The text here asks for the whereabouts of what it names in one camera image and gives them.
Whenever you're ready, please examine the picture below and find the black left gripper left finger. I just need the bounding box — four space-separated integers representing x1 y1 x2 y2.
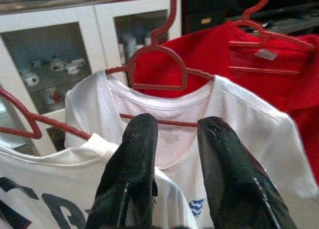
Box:
84 113 160 229

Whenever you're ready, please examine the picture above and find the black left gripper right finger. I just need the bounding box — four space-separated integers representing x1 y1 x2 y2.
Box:
196 116 299 229

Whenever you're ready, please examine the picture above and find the red clothes hanger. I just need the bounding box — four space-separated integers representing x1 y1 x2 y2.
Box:
104 0 215 128
0 85 92 141
228 0 316 76

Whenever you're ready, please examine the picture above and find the white t-shirt with blue logo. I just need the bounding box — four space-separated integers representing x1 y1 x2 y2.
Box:
64 69 319 229

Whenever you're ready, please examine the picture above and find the white t-shirt with dark lettering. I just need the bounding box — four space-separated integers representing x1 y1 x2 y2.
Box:
0 133 197 229

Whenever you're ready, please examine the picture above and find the white ceramic cup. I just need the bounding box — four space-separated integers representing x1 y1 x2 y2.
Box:
65 58 85 75
43 87 63 106
21 69 40 87
48 55 65 72
123 35 137 57

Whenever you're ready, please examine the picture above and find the red t-shirt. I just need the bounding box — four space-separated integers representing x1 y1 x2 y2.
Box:
133 20 319 185

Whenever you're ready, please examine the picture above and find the white glass-door cabinet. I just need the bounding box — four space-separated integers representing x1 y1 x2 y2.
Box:
0 0 182 156

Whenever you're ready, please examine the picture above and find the black cabinet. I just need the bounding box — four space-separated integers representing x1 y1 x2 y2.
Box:
181 0 319 36

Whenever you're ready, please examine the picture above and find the metal clothes rail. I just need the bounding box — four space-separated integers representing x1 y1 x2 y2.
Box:
0 0 235 15

